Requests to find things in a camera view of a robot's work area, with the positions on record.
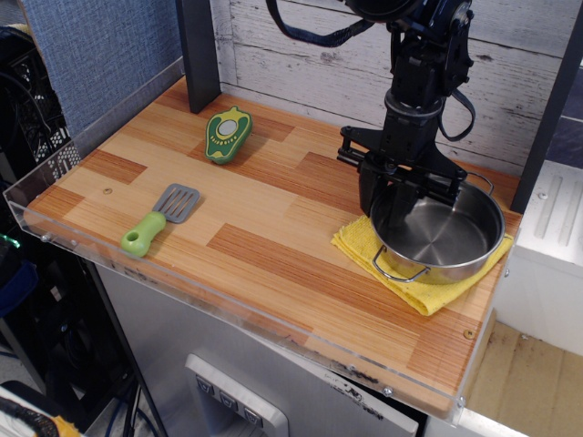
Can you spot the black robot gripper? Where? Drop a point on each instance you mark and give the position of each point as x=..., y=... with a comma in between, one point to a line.
x=402, y=155

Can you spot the stainless steel pot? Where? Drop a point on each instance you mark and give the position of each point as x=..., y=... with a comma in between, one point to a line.
x=436, y=243

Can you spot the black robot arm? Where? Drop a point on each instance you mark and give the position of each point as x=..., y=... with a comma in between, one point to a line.
x=429, y=54

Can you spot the yellow folded cloth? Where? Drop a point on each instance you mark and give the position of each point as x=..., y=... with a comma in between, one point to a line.
x=358, y=242

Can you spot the green toy avocado half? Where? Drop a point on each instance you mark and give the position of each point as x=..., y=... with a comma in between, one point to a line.
x=226, y=132

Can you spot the white toy sink counter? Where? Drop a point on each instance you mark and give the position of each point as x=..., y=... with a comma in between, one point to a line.
x=540, y=292

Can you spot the clear acrylic table guard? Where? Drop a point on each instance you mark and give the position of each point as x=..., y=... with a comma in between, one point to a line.
x=232, y=211

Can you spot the silver toy fridge cabinet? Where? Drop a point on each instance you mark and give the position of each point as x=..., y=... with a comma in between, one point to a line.
x=209, y=369

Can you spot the black plastic crate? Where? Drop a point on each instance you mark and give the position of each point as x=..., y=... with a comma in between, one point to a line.
x=33, y=126

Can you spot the dark vertical post right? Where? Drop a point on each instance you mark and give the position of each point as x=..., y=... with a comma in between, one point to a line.
x=558, y=98

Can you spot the dark vertical post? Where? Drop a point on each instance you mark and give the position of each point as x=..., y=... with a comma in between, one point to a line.
x=558, y=98
x=199, y=52

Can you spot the green handled grey spatula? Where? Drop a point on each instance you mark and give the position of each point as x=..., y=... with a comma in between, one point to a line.
x=174, y=205

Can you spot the dark vertical post left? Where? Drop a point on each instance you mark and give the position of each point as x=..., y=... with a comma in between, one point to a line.
x=199, y=52

